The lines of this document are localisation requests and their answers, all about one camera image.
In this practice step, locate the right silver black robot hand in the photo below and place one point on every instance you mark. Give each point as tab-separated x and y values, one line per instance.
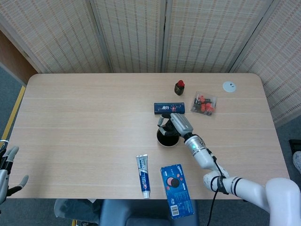
181	123

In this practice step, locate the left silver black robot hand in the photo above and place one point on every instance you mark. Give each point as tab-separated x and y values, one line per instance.
3	179

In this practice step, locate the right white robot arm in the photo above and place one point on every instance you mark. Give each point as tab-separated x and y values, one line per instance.
249	188

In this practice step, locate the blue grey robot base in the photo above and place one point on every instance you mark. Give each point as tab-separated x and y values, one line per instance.
141	213

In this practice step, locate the white cup with black interior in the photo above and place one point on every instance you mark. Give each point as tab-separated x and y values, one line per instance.
168	141

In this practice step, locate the dark blue slim box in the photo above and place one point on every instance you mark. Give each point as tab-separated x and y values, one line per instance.
169	107

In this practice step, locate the clear bag of red pieces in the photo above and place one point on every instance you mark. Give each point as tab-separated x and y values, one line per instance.
204	104

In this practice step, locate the dark bottle with red cap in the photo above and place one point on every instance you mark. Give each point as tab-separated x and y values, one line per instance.
179	89

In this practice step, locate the blue white toothpaste tube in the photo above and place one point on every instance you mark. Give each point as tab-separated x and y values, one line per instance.
143	176

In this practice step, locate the blue Oreo cookie box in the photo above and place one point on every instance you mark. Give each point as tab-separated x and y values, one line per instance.
177	190

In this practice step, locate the yellow floor tape strip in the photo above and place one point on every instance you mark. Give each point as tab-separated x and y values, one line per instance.
14	110

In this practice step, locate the woven folding screen panel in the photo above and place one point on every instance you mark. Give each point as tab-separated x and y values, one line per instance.
282	70
211	35
51	35
131	35

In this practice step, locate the brown wooden panel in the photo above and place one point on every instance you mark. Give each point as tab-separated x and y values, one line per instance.
14	61

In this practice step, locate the grey white shoe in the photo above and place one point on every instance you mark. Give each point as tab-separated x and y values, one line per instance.
297	162

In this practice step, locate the chrome metal frame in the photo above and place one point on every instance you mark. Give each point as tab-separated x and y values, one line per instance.
3	142

